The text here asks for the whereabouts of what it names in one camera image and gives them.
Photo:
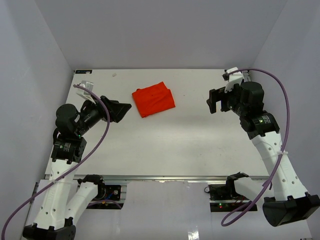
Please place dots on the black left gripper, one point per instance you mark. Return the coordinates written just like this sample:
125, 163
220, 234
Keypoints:
117, 109

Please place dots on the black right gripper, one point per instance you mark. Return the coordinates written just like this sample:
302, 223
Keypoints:
220, 94

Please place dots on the orange t shirt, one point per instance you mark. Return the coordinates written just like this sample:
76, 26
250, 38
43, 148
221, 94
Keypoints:
153, 99

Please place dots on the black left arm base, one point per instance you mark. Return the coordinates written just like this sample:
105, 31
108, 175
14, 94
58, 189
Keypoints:
107, 194

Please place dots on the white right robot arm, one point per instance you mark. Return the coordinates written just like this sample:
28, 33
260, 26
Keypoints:
282, 198

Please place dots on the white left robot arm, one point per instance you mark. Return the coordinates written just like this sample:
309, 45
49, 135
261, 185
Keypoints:
59, 214

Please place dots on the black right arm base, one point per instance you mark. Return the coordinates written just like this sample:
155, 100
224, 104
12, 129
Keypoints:
219, 192

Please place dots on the left dark table label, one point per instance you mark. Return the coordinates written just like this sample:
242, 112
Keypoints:
83, 71

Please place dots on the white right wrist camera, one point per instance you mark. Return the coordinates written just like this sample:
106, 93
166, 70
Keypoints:
233, 76

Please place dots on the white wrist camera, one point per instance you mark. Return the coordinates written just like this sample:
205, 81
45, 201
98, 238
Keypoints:
233, 76
84, 90

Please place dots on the aluminium table edge rail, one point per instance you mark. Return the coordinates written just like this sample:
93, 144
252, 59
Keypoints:
246, 75

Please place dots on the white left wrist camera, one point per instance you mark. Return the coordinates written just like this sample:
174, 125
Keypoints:
84, 90

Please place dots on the aluminium front table rail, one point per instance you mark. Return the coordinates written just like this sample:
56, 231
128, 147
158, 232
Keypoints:
164, 178

